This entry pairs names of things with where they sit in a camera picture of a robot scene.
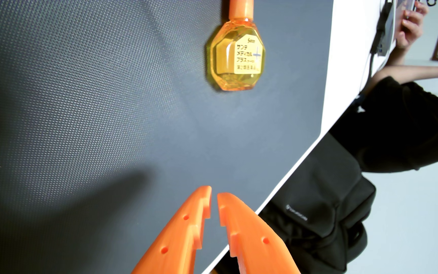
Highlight black cable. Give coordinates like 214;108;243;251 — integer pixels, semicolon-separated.
361;0;394;96

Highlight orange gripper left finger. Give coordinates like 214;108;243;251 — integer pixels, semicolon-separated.
131;186;212;274

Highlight black bag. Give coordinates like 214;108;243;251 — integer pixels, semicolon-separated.
219;133;376;274

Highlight dark grey textured mat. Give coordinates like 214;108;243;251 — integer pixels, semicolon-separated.
0;0;334;274

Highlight person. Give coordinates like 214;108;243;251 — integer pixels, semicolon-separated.
329;64;438;174

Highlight grey device on table edge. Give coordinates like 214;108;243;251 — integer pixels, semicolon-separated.
377;0;398;57

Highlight yellow eyedrops bottle orange cap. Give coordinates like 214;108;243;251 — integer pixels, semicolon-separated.
206;0;266;92

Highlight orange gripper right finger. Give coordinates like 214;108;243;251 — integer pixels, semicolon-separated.
217;192;302;274

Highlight person's hand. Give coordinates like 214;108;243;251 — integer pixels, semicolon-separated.
395;1;429;50

